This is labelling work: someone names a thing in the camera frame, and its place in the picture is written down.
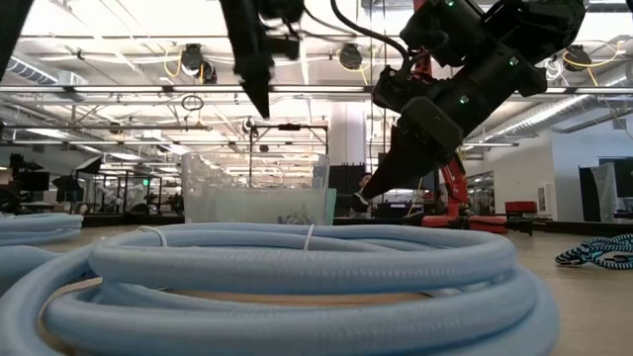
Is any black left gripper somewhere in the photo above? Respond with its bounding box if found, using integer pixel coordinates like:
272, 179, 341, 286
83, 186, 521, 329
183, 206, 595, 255
220, 0, 304, 120

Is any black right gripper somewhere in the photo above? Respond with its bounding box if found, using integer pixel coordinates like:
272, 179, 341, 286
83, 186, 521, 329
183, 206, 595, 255
363, 96, 464, 200

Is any light blue ethernet cable coil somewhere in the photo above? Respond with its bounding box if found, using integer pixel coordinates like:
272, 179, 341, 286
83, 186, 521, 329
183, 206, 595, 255
0, 212, 84, 248
0, 222, 563, 356

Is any teal striped braided USB cable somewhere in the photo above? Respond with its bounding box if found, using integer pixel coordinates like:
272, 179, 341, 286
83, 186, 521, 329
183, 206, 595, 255
554, 234, 633, 271

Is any person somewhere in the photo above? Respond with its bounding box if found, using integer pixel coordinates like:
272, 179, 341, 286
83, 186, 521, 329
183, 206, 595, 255
351, 172, 373, 219

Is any red desk lamp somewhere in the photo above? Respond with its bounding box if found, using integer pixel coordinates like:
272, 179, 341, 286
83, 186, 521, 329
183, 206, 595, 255
412, 0, 510, 234

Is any black partition panel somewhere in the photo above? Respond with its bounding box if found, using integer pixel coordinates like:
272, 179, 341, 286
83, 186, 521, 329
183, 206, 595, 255
328, 164, 368, 220

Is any red chair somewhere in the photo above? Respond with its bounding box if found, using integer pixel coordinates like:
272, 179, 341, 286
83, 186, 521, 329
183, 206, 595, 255
503, 201, 539, 216

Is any clear plastic container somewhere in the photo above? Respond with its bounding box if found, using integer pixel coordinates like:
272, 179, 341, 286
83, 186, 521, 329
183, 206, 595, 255
181, 151, 331, 226

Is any dark curtain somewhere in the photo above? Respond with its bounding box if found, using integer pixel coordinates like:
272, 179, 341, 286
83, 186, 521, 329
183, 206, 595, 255
578, 157, 633, 223

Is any black ceiling cable reel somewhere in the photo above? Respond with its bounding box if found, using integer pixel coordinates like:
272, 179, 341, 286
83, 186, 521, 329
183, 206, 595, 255
563, 44, 592, 73
338, 43, 365, 71
180, 43, 219, 85

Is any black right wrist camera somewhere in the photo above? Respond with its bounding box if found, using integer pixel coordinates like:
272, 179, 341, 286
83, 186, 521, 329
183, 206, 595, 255
373, 66, 414, 114

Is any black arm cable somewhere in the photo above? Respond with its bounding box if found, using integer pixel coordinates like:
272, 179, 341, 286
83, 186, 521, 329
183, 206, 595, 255
328, 0, 414, 63

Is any black aluminium table frame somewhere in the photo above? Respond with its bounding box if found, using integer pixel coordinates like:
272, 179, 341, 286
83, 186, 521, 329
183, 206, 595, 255
0, 212, 633, 239

